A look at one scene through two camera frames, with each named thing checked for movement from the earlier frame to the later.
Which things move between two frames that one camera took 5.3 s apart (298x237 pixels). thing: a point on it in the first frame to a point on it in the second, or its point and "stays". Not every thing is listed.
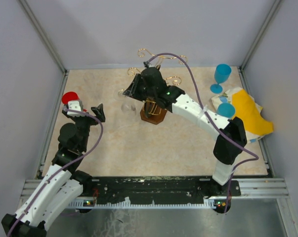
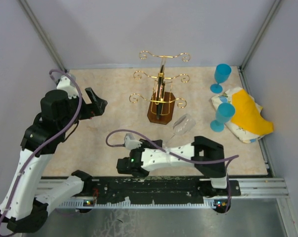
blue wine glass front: x=226 y=110 stays
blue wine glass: x=222 y=73 stays
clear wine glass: x=126 y=104 to x=183 y=125
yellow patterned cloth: x=247 y=109 stays
